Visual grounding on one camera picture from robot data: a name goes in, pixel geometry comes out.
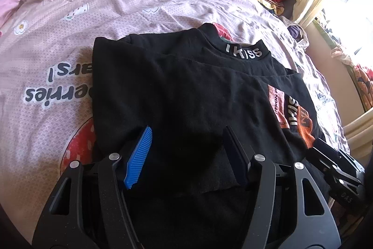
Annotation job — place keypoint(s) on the patterned cloth bag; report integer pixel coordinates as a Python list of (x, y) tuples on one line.
[(303, 42)]

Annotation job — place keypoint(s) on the pink strawberry printed duvet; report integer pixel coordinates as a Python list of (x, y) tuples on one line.
[(58, 62)]

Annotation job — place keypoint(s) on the purple cloth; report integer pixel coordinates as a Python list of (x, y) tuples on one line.
[(295, 31)]

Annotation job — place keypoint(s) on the floral windowsill cloth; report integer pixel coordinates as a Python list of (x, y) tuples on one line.
[(364, 77)]

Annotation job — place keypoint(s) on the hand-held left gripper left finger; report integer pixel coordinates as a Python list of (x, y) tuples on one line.
[(138, 158)]

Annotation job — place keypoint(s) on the window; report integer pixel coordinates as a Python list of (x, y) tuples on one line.
[(349, 4)]

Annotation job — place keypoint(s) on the black printed t-shirt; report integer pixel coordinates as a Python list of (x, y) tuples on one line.
[(180, 97)]

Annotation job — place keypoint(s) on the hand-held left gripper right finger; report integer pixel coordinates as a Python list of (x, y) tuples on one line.
[(236, 155)]

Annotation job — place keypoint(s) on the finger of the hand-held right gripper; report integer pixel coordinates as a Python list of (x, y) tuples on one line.
[(319, 148), (351, 161)]

